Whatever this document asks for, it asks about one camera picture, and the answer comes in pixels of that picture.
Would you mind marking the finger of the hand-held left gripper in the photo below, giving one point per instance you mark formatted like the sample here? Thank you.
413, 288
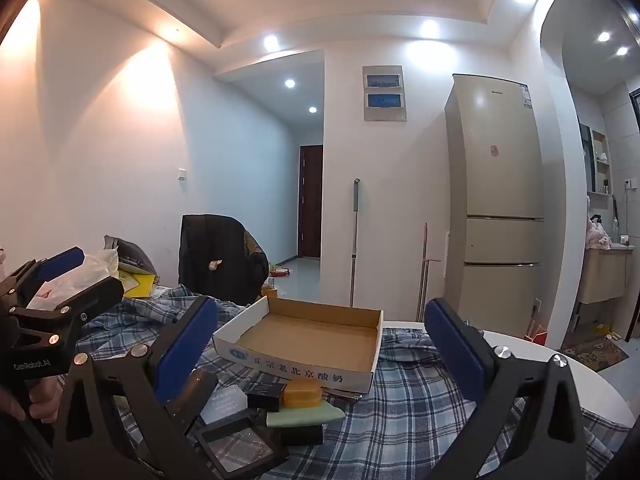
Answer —
95, 296
60, 260

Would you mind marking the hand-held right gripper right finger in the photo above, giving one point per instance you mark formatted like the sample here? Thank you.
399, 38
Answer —
457, 355

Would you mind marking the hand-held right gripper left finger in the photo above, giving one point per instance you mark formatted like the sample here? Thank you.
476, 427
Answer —
187, 347

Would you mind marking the grey box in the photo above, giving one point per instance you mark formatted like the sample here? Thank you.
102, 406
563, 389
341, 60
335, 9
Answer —
227, 402

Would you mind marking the small black box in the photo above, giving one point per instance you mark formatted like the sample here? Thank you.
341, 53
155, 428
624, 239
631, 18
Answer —
265, 397

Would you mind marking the black frame display case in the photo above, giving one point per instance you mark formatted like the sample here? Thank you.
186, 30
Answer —
240, 447

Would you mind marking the orange soap box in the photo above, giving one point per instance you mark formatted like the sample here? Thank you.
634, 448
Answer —
301, 394

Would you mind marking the cardboard box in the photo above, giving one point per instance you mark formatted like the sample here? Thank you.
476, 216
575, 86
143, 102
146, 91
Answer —
310, 330

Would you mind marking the long black box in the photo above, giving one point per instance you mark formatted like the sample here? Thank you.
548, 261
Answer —
300, 435

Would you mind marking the person's left hand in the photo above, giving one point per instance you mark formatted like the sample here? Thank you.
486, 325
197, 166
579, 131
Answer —
37, 402

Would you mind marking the white plastic bag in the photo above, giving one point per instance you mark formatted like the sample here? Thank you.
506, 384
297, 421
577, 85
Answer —
95, 265

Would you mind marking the yellow bag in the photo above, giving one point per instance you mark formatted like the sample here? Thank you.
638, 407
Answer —
137, 285

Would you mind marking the grey bag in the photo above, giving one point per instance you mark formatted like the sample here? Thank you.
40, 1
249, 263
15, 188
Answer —
132, 252

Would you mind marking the blue plaid shirt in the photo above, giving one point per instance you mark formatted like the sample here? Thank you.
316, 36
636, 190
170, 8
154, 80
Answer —
400, 410

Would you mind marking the red carton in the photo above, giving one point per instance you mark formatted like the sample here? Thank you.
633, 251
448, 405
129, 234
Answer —
537, 332

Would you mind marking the pink broom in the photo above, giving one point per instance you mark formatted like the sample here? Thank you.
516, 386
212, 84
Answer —
424, 270

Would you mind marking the black jacket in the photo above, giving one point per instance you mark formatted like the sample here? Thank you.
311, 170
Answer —
215, 245

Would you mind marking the red floor clutter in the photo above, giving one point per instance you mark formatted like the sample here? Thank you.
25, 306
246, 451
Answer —
279, 272

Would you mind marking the brown chair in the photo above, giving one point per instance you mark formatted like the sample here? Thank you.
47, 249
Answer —
252, 245

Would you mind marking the patterned floor mat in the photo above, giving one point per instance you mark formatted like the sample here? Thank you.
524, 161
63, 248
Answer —
595, 355

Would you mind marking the beige vanity cabinet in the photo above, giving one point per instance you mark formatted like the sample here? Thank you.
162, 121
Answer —
602, 275

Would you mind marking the beige refrigerator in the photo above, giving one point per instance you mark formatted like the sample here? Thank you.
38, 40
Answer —
495, 185

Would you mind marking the pink clothes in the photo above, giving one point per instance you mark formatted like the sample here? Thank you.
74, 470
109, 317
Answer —
597, 235

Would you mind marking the dark wooden door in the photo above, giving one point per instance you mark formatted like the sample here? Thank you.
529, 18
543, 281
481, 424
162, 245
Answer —
311, 200

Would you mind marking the mirror cabinet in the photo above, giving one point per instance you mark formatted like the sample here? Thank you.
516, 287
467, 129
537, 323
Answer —
600, 160

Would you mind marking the beige electrical panel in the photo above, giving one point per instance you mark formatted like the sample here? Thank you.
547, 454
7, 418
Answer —
384, 116

